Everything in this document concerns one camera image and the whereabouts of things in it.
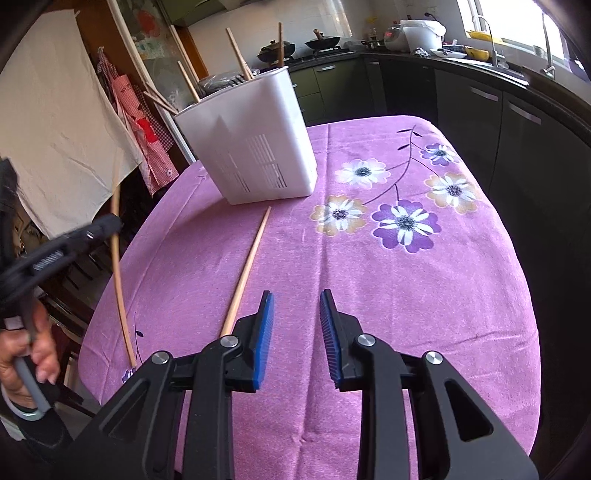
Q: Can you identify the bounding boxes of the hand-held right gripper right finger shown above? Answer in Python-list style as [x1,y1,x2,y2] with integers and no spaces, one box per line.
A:
[320,289,539,480]

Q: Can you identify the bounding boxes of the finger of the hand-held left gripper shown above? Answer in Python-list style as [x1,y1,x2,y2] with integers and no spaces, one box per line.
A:
[58,216,124,259]

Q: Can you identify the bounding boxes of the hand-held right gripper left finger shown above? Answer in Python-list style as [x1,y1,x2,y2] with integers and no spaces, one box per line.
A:
[76,291,275,480]

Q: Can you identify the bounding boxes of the white plastic utensil holder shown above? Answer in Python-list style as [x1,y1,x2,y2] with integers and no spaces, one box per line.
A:
[174,66,318,206]

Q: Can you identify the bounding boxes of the person's left hand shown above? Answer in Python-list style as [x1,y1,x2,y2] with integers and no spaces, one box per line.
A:
[0,300,62,411]

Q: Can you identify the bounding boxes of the dark wooden chair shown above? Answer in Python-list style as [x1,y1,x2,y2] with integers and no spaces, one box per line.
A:
[39,247,100,411]

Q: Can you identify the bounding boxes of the purple floral tablecloth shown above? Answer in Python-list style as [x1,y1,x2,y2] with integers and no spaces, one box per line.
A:
[78,114,541,480]

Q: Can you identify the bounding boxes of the red checked apron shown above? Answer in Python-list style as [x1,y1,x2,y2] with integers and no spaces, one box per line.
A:
[96,48,178,197]

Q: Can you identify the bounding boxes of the white hanging cloth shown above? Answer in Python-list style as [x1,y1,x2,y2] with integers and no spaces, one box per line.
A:
[0,9,145,241]

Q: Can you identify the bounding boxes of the colourful door poster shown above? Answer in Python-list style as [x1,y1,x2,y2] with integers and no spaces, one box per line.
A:
[122,0,183,109]

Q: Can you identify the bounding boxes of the green kitchen cabinets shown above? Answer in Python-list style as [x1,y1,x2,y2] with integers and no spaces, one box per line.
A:
[291,58,389,126]

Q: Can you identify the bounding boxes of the black wok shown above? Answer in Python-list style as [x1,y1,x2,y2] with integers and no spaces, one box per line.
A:
[304,28,342,52]
[257,39,297,62]

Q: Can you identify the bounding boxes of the cooker with red display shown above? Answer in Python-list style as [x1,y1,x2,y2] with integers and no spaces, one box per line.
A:
[382,25,407,51]

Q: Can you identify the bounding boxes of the white rice cooker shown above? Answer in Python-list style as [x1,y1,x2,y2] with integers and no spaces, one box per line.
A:
[399,19,447,52]

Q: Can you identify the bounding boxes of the yellow basin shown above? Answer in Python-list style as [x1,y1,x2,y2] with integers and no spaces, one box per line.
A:
[465,30,491,62]

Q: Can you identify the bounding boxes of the chrome sink faucet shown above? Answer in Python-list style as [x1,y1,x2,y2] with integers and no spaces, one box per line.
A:
[472,14,500,69]

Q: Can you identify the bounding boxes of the thin chrome tap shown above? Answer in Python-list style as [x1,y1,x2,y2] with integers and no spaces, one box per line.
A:
[539,13,558,80]

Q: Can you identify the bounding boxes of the kitchen window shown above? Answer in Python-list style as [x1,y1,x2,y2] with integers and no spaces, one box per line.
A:
[457,0,555,51]

